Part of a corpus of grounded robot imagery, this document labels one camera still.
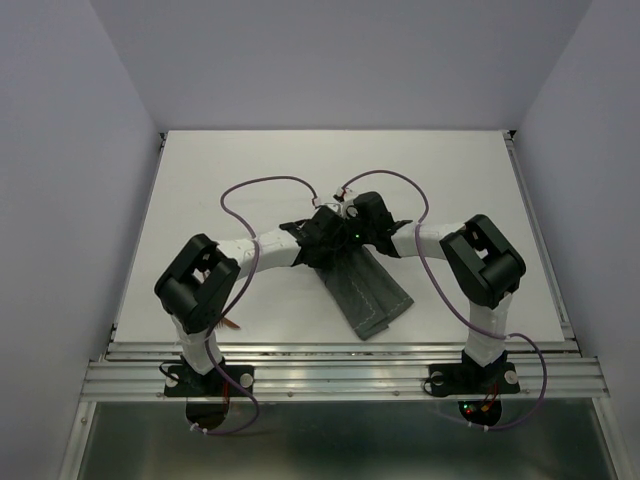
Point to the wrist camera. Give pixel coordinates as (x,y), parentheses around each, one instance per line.
(335,207)
(344,195)

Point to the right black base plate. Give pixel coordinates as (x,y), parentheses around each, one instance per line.
(467,377)

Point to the aluminium right side rail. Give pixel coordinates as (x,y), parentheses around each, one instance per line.
(547,267)

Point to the aluminium rail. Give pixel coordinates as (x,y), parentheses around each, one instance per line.
(342,372)
(547,267)

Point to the aluminium front rail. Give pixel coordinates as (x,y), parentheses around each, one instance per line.
(342,372)

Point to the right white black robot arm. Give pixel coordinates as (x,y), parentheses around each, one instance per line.
(485,265)

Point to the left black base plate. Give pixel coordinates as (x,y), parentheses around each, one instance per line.
(181,381)

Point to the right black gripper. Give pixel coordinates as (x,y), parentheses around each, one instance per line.
(352,218)

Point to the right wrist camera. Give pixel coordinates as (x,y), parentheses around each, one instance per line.
(344,195)

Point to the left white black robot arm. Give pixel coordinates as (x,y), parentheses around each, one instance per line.
(206,279)

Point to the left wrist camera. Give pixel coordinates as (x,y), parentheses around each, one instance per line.
(335,207)

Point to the grey cloth napkin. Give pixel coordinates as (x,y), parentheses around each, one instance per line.
(366,294)

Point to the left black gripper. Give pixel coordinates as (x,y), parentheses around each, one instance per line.
(328,261)

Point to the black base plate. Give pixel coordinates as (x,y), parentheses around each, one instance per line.
(181,381)
(467,377)

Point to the copper knife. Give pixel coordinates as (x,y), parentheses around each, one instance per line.
(230,324)

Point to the copper fork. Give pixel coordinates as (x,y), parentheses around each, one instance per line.
(220,324)

